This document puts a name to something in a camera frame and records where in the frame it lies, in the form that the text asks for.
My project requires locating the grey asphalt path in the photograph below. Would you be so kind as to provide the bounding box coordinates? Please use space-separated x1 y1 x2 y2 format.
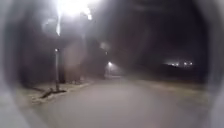
19 76 214 128

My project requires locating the street lamp post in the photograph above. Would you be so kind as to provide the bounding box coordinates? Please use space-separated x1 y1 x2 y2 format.
105 60 114 79
53 0 68 94

